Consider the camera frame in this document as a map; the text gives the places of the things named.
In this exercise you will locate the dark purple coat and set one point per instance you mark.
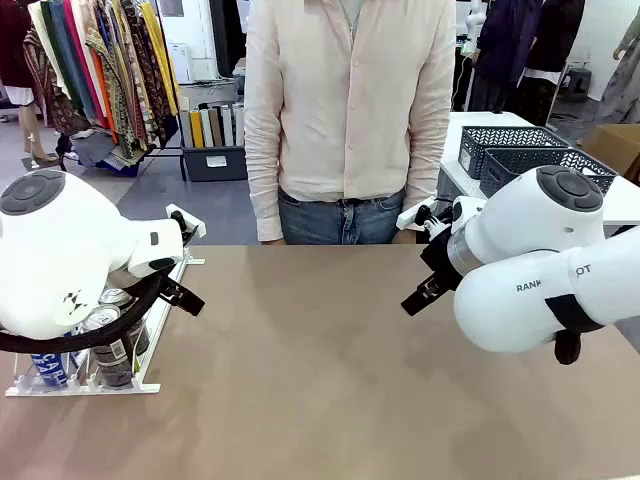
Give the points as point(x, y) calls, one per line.
point(500, 40)

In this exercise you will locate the black garment on mannequin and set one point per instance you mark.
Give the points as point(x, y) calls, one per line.
point(555, 35)

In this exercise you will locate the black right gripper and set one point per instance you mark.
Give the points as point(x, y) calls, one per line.
point(440, 262)

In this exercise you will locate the yellow hanging garment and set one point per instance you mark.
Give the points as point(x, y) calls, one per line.
point(160, 55)

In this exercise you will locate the cream hanging garment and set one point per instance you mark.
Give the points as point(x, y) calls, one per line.
point(42, 40)

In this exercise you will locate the light grey sample board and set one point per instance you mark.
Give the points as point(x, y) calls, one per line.
point(238, 125)
point(227, 125)

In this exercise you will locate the brown plaid garment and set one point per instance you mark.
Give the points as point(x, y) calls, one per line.
point(50, 100)

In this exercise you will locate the grey cloth pile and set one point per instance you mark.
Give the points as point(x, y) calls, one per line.
point(95, 150)

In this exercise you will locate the grey stool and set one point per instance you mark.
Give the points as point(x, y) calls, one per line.
point(580, 80)

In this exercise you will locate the grey storage bin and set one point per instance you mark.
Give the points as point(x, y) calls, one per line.
point(215, 167)

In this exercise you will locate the white sample board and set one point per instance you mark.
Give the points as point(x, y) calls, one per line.
point(206, 127)

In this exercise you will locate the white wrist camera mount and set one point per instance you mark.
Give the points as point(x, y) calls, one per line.
point(407, 216)
point(192, 227)

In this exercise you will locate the orange hanging garment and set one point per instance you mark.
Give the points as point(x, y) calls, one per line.
point(102, 100)

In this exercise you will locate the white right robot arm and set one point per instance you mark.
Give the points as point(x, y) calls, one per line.
point(525, 225)

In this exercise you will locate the cardboard box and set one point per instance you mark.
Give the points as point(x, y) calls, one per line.
point(615, 145)

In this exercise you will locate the grey side table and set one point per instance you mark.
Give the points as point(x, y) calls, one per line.
point(240, 64)

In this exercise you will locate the clothes rack with colourful garments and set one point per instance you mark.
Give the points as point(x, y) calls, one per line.
point(125, 75)

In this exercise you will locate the brown sample board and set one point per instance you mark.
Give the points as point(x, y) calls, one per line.
point(216, 127)

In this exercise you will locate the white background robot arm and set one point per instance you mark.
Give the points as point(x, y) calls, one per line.
point(472, 22)

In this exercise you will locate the white can dispenser rack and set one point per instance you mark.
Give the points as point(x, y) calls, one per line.
point(100, 390)

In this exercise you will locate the white table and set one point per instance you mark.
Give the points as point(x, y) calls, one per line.
point(625, 205)

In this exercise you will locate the teal hanging garment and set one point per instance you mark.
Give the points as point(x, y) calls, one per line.
point(67, 55)

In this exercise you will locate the grey plastic basket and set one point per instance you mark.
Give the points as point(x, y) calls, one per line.
point(500, 137)
point(505, 170)

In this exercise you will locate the person's left hand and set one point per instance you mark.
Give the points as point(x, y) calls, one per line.
point(406, 237)

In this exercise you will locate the person's left forearm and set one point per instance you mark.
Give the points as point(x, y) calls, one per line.
point(422, 165)

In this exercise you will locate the blue Pocari Sweat can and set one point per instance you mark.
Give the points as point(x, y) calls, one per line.
point(50, 370)

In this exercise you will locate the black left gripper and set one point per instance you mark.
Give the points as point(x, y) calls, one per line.
point(171, 287)

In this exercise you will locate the mannequin in dark red dress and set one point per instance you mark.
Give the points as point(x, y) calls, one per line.
point(12, 45)

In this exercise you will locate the person in white shirt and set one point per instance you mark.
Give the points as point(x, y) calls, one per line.
point(345, 100)

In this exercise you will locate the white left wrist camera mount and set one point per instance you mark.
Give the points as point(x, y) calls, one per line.
point(192, 227)

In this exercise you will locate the person's right forearm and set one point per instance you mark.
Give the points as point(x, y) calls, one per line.
point(265, 200)

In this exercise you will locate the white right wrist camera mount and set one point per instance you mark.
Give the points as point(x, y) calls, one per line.
point(407, 216)

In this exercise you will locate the white air purifier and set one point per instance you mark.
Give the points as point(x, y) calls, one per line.
point(180, 62)

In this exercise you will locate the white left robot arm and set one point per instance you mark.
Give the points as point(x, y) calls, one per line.
point(65, 240)

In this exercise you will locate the yellow sample board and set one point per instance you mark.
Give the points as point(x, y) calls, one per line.
point(197, 130)

